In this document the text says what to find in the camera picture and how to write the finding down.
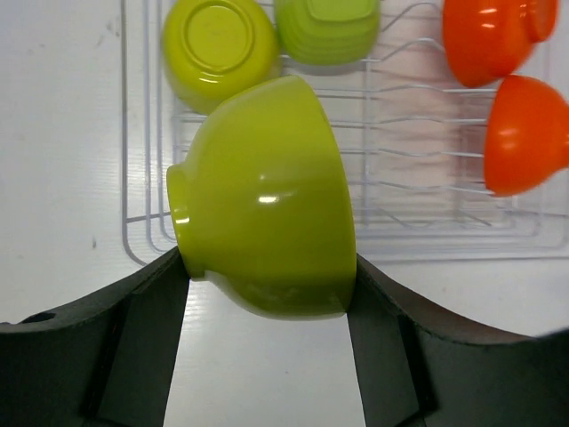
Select white square bowl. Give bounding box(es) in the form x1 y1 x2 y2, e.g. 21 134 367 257
274 0 381 66

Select wire dish rack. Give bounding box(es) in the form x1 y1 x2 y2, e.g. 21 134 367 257
118 1 568 265

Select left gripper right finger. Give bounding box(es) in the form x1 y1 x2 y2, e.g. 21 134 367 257
348 258 568 426

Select green bowl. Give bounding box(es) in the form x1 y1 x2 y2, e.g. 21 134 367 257
166 75 357 318
162 0 281 115

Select orange bowl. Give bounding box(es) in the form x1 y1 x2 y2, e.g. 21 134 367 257
484 75 568 197
442 0 560 88

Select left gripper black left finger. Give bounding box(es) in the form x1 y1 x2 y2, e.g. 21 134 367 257
1 249 189 426

